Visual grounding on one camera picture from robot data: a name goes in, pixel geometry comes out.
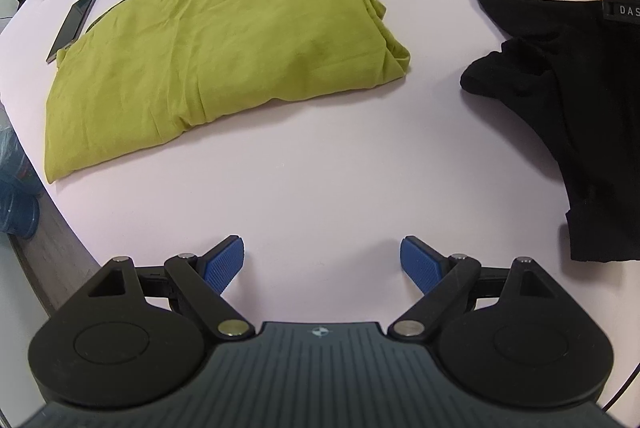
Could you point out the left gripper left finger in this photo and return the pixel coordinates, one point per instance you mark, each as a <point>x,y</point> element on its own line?
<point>132,335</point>

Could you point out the black t-shirt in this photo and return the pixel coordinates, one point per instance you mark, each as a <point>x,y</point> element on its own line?
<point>570,71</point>

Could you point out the black smartphone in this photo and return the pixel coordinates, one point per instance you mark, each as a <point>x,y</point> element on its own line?
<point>71,27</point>

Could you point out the yellow-green folded garment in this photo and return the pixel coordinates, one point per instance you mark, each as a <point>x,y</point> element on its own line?
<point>149,70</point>

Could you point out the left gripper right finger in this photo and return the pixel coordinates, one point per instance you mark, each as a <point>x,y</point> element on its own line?
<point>512,336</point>

